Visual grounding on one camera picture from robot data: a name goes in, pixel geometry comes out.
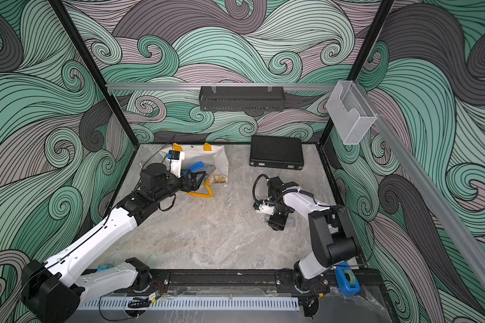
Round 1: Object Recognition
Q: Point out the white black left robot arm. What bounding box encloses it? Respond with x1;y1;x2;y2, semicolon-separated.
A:
21;163;207;322

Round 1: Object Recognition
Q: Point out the black ribbed hard case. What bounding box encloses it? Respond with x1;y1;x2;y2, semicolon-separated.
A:
249;135;304;170

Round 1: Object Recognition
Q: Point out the silver horizontal wall rail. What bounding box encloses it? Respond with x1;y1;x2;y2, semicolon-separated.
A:
105;82;336;92

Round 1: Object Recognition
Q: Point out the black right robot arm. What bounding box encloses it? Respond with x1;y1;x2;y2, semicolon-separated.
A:
254;176;358;280

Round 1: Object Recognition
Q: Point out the black corrugated cable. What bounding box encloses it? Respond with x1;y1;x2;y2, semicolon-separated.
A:
252;173;300;209

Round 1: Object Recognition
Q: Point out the black wall tray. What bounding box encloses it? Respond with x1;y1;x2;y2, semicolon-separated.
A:
199;87;285;113

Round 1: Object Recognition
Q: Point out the black aluminium frame rail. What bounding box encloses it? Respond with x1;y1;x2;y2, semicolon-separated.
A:
80;268;384;297

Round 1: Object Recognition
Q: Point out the black left frame post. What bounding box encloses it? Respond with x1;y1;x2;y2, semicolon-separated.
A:
48;0;140;149

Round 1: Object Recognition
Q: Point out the white canvas tote bag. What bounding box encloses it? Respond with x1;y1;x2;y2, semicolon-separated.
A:
160;143;229;198

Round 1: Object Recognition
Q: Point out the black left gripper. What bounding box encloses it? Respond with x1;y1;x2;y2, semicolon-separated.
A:
152;167;204;205

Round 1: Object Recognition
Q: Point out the blue tape dispenser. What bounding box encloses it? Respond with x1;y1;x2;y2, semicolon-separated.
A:
97;262;114;271
334;262;361;296

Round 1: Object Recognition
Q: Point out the small circuit board with wires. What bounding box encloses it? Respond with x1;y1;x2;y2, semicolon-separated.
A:
128;281;163;309

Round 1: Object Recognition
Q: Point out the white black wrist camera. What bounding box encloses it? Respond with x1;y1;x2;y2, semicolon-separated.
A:
253;203;275;215

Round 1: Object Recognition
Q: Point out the white mesh wire shelf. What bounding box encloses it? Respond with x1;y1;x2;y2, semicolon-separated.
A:
326;81;377;145

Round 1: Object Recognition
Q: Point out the small blue compass case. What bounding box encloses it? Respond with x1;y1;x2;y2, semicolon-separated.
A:
186;161;205;172

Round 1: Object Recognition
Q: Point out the white slotted cable duct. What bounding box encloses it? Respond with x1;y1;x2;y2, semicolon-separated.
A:
78;296;300;312

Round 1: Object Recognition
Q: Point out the silver aluminium upright rail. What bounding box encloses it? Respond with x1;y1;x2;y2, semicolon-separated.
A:
353;82;485;312

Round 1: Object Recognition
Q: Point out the black frame post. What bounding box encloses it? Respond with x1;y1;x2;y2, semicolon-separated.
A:
319;1;394;147
48;0;140;149

